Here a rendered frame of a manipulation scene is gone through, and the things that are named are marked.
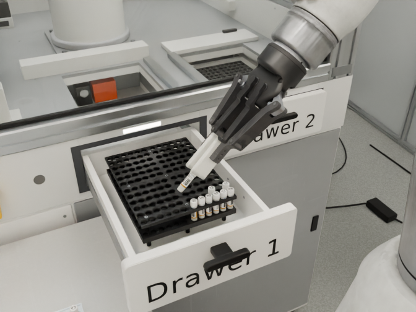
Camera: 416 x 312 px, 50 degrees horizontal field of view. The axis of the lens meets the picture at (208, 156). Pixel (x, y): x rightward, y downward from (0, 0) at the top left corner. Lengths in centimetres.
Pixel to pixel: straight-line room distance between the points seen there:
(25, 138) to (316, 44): 53
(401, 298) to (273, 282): 117
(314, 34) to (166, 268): 40
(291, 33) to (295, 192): 67
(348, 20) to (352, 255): 144
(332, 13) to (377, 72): 222
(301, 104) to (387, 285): 78
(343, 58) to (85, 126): 62
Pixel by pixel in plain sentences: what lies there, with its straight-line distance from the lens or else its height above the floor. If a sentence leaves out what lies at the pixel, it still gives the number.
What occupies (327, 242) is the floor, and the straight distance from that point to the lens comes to 205.
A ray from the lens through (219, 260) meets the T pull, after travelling 67.
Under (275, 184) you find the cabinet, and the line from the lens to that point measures 121.
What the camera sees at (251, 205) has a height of 88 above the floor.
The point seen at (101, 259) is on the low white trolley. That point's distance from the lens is 90.
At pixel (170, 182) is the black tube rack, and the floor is 90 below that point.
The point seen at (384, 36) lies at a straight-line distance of 284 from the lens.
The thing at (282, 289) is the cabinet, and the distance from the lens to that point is 156.
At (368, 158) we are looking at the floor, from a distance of 264.
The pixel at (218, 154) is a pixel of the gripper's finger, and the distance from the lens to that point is 70.
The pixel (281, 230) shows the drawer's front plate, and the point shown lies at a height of 89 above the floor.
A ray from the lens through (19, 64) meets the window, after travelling 84.
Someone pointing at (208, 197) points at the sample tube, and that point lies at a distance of 77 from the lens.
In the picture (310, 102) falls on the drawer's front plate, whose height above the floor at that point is 91.
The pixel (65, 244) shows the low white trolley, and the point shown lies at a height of 76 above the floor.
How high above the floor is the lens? 140
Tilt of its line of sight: 34 degrees down
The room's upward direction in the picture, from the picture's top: straight up
